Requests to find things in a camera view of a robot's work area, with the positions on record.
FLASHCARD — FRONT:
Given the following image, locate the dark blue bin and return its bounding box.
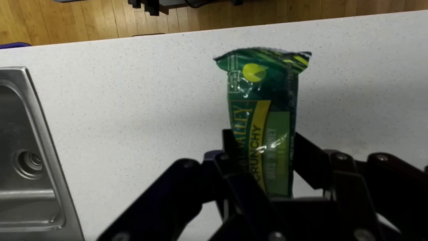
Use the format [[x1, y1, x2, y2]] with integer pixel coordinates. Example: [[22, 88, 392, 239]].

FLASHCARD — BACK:
[[0, 40, 32, 49]]

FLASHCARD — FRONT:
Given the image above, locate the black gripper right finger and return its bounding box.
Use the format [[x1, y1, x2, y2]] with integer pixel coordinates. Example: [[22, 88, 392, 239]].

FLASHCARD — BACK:
[[292, 131, 428, 241]]

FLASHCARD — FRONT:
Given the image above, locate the stainless steel double sink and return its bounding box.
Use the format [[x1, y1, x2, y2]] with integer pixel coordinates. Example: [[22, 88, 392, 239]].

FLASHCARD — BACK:
[[0, 65, 86, 241]]

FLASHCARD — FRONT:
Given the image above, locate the black stand base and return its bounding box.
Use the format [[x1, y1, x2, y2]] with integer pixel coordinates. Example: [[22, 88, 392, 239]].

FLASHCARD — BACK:
[[126, 0, 245, 17]]

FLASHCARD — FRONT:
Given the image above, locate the green chocolate bar wrapper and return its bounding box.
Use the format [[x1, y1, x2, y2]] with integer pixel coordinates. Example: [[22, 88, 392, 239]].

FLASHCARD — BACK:
[[213, 45, 313, 198]]

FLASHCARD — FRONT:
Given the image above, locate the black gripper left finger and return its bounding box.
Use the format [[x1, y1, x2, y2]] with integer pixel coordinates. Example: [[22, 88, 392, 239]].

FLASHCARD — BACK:
[[95, 128, 286, 241]]

